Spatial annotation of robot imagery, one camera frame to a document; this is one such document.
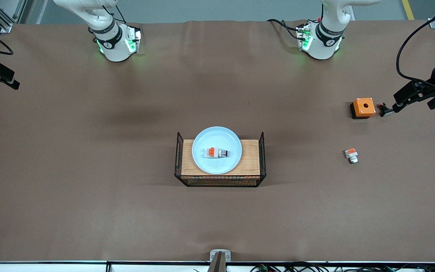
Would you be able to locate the wire rack with wooden top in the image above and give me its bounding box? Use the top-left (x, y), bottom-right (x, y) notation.
top-left (174, 131), bottom-right (267, 188)

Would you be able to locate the light blue plate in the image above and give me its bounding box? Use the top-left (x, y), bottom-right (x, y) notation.
top-left (191, 126), bottom-right (242, 175)

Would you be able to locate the orange button box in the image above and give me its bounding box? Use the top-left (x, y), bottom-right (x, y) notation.
top-left (350, 98), bottom-right (376, 120)

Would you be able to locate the black base cable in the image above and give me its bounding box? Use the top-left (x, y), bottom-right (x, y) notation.
top-left (102, 4), bottom-right (127, 24)
top-left (267, 19), bottom-right (302, 40)

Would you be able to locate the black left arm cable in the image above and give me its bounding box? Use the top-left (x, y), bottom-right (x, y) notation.
top-left (396, 0), bottom-right (435, 85)

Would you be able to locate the red push button switch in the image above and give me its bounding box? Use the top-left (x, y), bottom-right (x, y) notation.
top-left (204, 147), bottom-right (230, 159)

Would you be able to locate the small black knob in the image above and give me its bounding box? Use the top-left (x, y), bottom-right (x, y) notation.
top-left (377, 102), bottom-right (395, 117)

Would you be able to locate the black cable bundle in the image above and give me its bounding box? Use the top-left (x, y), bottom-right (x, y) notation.
top-left (193, 262), bottom-right (435, 272)

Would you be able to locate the grey metal bracket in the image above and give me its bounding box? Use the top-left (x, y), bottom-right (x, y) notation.
top-left (210, 249), bottom-right (231, 272)

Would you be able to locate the aluminium frame profile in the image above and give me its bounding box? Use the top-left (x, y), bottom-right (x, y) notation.
top-left (0, 0), bottom-right (27, 34)

